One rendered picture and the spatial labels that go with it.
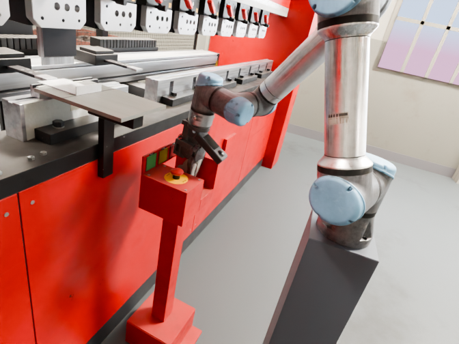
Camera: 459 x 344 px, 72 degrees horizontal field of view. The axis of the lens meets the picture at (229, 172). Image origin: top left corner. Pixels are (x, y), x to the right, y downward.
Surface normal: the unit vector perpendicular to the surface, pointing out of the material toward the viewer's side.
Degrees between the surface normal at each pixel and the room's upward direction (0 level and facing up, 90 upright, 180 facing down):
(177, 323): 0
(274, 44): 90
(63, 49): 90
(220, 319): 0
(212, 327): 0
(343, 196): 98
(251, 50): 90
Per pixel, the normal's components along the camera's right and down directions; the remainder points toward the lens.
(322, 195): -0.64, 0.35
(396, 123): -0.29, 0.38
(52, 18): 0.90, 0.33
